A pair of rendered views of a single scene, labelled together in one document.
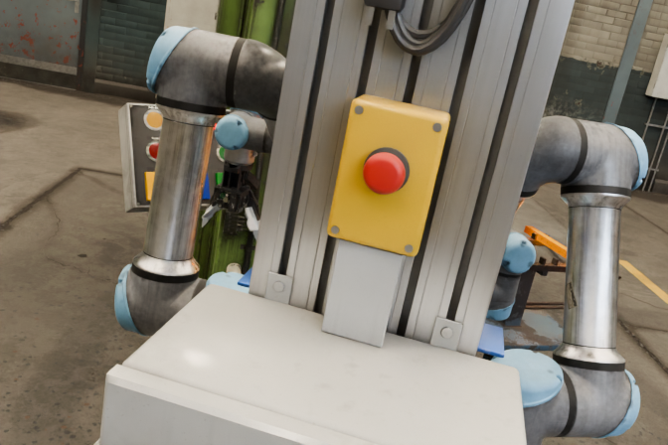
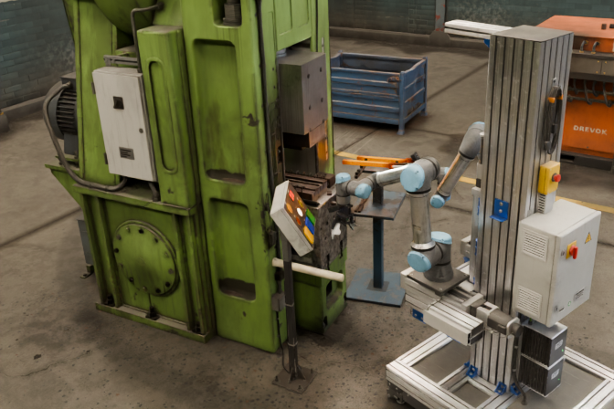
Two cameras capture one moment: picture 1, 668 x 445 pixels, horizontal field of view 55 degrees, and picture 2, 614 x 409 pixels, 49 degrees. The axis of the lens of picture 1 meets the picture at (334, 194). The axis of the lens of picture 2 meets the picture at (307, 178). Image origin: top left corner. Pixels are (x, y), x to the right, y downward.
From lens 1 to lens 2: 3.00 m
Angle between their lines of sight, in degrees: 46
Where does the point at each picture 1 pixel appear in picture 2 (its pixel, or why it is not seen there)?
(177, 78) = (427, 183)
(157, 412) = (566, 236)
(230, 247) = (270, 252)
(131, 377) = (561, 235)
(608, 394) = not seen: hidden behind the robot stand
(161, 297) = (435, 252)
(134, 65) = not seen: outside the picture
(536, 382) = not seen: hidden behind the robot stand
